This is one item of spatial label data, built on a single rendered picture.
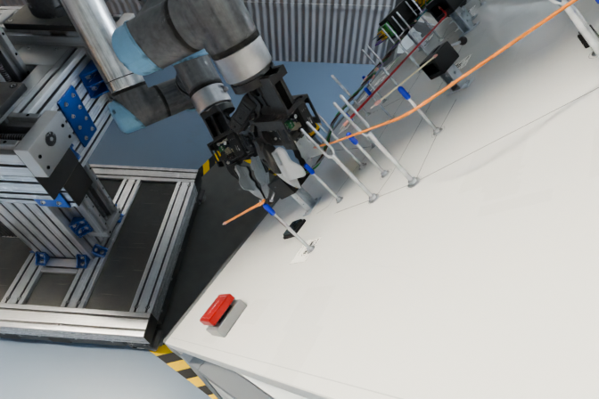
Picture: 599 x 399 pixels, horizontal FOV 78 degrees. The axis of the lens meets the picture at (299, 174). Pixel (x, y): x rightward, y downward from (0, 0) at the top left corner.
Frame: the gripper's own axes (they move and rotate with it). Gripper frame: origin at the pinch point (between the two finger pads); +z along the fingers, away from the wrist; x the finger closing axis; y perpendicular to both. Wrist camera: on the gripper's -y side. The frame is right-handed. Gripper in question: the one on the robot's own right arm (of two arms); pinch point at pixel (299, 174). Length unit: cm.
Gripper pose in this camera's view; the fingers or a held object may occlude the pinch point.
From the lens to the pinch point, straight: 65.5
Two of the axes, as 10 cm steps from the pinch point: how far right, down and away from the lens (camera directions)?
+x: 5.4, -6.7, 5.2
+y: 7.3, 0.6, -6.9
